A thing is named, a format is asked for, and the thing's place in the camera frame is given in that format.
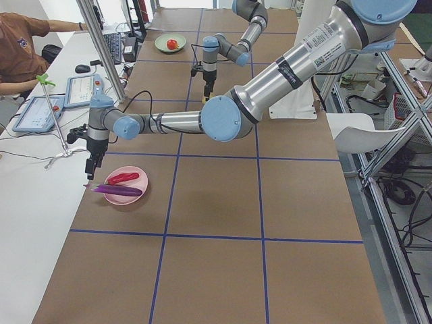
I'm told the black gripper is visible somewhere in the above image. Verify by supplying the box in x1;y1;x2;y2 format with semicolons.
202;70;216;99
85;138;109;180

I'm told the purple eggplant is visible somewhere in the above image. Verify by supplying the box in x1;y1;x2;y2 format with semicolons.
83;184;143;196

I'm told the red chili pepper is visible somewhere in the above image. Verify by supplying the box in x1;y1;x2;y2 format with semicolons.
107;172;140;185

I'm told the red apple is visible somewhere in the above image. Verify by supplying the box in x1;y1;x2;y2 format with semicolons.
166;38;179;51

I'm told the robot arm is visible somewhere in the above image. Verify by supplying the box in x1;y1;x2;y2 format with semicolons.
191;1;268;102
85;1;416;180

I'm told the metal stand with green clip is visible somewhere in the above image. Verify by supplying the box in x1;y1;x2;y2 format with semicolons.
36;74;87;171

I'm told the pink plate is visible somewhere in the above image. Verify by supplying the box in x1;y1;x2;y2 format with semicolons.
103;166;149;205

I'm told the green plate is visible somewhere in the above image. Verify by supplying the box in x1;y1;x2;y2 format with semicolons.
154;33;187;53

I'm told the left teach pendant tablet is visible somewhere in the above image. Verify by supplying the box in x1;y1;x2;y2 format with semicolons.
12;96;55;132

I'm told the teach pendant tablet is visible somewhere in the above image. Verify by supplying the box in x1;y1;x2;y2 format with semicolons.
12;96;55;132
64;74;103;108

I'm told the right teach pendant tablet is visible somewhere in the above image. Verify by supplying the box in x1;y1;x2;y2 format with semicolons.
64;74;103;108

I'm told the black power adapter box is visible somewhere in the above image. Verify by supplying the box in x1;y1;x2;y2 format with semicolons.
122;37;138;62

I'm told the black computer mouse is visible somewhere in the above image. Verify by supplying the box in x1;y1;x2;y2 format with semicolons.
74;64;91;74

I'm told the black keyboard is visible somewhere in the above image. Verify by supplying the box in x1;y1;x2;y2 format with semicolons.
103;33;122;65

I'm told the seated person in brown shirt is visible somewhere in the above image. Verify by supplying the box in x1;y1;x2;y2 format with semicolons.
1;12;88;96

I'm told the brown paper table mat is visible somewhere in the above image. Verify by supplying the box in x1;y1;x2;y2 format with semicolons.
32;8;419;324

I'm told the white plastic chair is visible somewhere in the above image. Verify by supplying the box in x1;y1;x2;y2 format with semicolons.
326;113;406;153

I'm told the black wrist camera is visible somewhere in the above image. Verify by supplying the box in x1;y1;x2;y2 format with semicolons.
190;61;203;77
66;124;88;144

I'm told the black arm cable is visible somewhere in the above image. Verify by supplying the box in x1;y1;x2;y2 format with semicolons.
107;90;207;142

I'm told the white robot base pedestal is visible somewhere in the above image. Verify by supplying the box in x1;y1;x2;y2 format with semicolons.
266;0;320;120

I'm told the aluminium frame post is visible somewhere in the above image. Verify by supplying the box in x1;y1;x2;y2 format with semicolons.
76;0;126;103

